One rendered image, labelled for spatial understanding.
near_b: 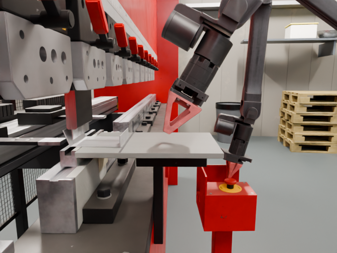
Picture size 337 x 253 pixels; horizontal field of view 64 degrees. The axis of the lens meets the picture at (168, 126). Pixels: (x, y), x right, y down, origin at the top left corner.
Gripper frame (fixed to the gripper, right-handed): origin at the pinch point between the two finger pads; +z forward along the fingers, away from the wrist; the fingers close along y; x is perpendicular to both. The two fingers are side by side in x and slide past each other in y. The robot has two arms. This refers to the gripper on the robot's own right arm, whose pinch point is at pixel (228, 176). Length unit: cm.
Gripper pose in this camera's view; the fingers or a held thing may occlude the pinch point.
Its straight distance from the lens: 99.8
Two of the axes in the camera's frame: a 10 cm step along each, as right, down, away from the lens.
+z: -2.6, 9.5, 1.7
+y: -9.7, -2.5, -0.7
